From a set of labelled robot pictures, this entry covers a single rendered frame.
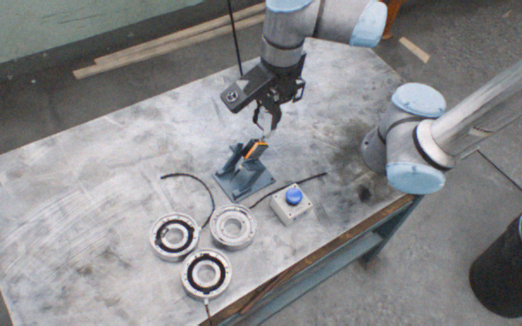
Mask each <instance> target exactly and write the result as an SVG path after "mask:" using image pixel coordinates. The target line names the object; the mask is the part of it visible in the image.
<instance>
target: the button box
mask: <svg viewBox="0 0 522 326"><path fill-rule="evenodd" d="M291 187H296V189H298V190H299V187H298V186H297V185H296V183H294V184H292V185H289V186H288V187H287V188H285V190H283V191H280V192H279V193H277V194H275V195H273V196H272V198H271V202H270V207H271V208H272V209H273V211H274V212H275V214H276V215H277V216H278V218H279V219H280V220H281V221H282V222H283V224H284V225H285V226H286V227H288V226H290V225H291V224H293V223H295V222H297V221H298V220H300V219H301V218H303V217H305V216H307V215H309V213H310V211H311V209H312V207H313V204H311V202H310V201H309V200H308V199H307V197H306V196H305V195H304V193H303V192H302V191H301V193H302V195H303V197H302V200H301V202H300V203H298V204H291V203H289V202H288V201H287V200H286V191H287V190H289V188H291Z"/></svg>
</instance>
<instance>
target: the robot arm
mask: <svg viewBox="0 0 522 326"><path fill-rule="evenodd" d="M266 5H267V8H266V14H265V21H264V28H263V34H262V40H261V61H260V62H259V63H258V64H257V65H255V66H254V67H253V68H251V69H250V70H249V71H248V72H246V73H245V74H244V75H243V76H241V77H240V78H239V79H238V80H237V81H236V82H235V83H233V84H232V85H230V86H228V87H227V88H226V89H225V90H223V91H222V92H221V93H220V95H219V96H220V98H221V101H222V102H223V104H224V105H225V106H226V108H227V109H228V110H230V112H231V113H233V114H235V115H236V114H238V113H239V112H241V111H242V110H243V109H245V108H246V107H247V106H248V108H249V113H250V117H251V121H252V122H253V124H257V122H258V115H259V114H260V110H261V109H263V108H265V110H268V111H267V112H265V113H264V119H265V125H264V132H263V134H264V136H265V137H266V138H267V139H268V138H270V137H272V136H273V135H274V133H275V131H276V130H277V129H279V128H280V127H282V126H283V125H284V124H286V123H287V122H288V121H289V119H290V116H289V115H284V114H283V109H282V108H281V107H280V106H281V105H282V104H285V103H289V102H291V101H292V103H297V102H298V101H299V100H300V99H301V98H302V94H303V91H304V88H305V85H306V82H307V81H306V80H305V79H303V78H302V77H301V73H302V69H304V65H305V59H306V55H307V52H306V51H304V50H303V49H304V44H305V37H311V38H315V39H320V40H325V41H333V42H337V43H342V44H346V45H349V46H350V47H353V46H358V47H369V48H371V47H374V46H376V44H377V43H378V42H379V40H380V37H381V35H382V32H383V29H384V26H385V22H386V17H387V6H386V5H385V4H384V3H381V2H377V1H375V0H266ZM296 80H301V82H299V83H297V82H296ZM300 88H302V89H301V92H300V95H299V96H297V97H295V96H296V94H297V93H298V91H297V90H298V89H300ZM292 96H293V97H292ZM445 109H446V101H445V99H444V97H443V96H442V95H441V94H440V93H438V92H437V91H434V90H433V89H432V88H430V87H429V86H426V85H421V84H406V85H402V86H401V87H399V88H398V89H397V91H396V92H395V93H394V94H393V95H392V100H391V102H390V104H389V105H388V107H387V110H386V111H385V113H384V115H383V117H382V119H381V121H380V124H379V126H377V127H376V128H375V129H373V130H372V131H371V132H370V133H367V135H366V136H365V137H364V139H363V141H362V144H361V155H362V158H363V160H364V162H365V163H366V164H367V166H368V167H371V168H372V169H373V170H374V171H376V172H377V173H379V174H382V175H384V176H387V179H388V181H389V184H390V185H391V186H392V187H393V188H395V189H396V190H398V191H402V192H405V193H409V194H418V195H422V194H430V193H433V192H435V191H439V190H440V189H441V188H442V187H443V184H445V181H446V177H444V173H445V172H447V171H449V170H450V169H452V168H454V167H455V166H457V165H458V164H459V163H460V161H461V158H462V154H463V153H465V152H466V151H468V150H469V149H470V148H472V147H475V146H476V145H478V144H480V143H481V142H483V141H485V140H486V139H487V138H489V137H491V136H492V135H494V134H496V133H498V131H499V130H501V129H503V128H505V127H506V126H508V125H510V124H511V123H513V122H515V121H517V120H518V119H520V118H521V117H522V58H521V59H520V60H518V61H517V62H515V63H514V64H513V65H511V66H509V67H508V68H507V69H506V70H505V71H504V72H502V73H501V74H499V75H498V76H495V77H494V78H492V79H491V80H490V81H488V82H487V83H486V84H484V86H482V87H481V88H480V89H479V90H478V91H476V92H475V93H474V94H472V95H471V96H468V97H467V98H465V99H464V100H463V101H461V102H460V103H459V104H458V105H456V106H455V107H454V108H452V109H451V110H449V111H448V112H446V113H445V114H444V112H445Z"/></svg>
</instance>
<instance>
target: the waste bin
mask: <svg viewBox="0 0 522 326"><path fill-rule="evenodd" d="M506 228H507V230H506V231H505V232H504V233H503V234H502V235H501V236H499V237H498V238H497V239H496V240H495V241H494V242H493V243H492V244H491V245H490V246H489V247H488V248H487V249H486V250H485V251H484V252H483V253H482V254H481V255H480V256H479V257H478V258H477V259H476V260H475V261H474V262H473V263H472V265H471V268H470V270H469V281H470V284H471V287H472V290H473V292H474V294H475V295H476V296H477V298H478V299H479V300H480V302H481V303H482V304H483V305H484V306H486V308H487V309H488V310H490V311H492V312H493V313H495V314H497V315H499V316H501V317H507V318H518V317H522V212H521V213H520V214H519V215H518V216H517V217H515V218H514V219H513V221H512V222H511V223H510V224H509V226H507V227H506Z"/></svg>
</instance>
